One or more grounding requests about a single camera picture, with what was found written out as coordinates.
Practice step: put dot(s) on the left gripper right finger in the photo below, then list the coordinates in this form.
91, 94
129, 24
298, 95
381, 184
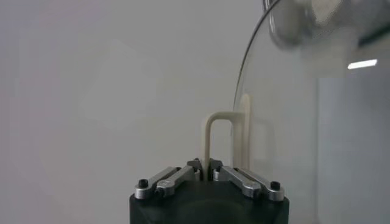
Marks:
243, 182

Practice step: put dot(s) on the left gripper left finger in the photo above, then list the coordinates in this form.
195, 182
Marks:
173, 181

